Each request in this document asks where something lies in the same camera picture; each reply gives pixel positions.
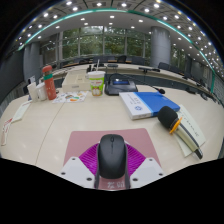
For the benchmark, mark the colourful printed leaflet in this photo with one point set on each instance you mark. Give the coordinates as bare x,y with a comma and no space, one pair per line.
70,97

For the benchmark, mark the white booklet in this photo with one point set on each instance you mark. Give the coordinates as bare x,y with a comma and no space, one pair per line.
21,111

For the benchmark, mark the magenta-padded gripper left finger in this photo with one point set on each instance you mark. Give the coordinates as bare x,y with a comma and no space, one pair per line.
87,160

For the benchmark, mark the black handheld microphone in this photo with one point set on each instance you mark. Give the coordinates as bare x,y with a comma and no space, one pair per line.
167,116

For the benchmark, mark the dark grey computer mouse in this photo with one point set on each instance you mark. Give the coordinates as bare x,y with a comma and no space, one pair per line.
112,156

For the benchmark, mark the tall white paper cup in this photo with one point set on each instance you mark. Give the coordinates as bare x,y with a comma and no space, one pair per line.
32,92

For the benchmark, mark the black conference desk unit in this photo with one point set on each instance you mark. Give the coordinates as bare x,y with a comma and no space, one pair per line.
120,87

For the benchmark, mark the blue and white book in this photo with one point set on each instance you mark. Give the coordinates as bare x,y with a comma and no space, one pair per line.
150,103

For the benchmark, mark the ceiling lights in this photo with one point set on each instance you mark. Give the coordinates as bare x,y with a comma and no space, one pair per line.
99,4

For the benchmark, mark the white paper sheet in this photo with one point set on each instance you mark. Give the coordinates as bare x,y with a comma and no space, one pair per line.
195,128

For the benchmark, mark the dark office chairs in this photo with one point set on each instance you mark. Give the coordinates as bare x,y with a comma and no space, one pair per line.
121,59

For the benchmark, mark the pink printed mouse pad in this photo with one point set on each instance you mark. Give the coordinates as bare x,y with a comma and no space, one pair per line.
83,140

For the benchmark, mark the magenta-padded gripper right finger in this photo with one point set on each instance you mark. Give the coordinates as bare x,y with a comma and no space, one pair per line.
136,160

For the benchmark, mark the white lidded mug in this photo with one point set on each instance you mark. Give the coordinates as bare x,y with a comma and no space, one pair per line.
41,92

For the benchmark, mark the red bottle with green band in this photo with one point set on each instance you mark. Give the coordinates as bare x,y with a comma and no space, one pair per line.
50,85

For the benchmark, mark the green printed paper cup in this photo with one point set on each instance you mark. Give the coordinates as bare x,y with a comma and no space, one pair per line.
96,85

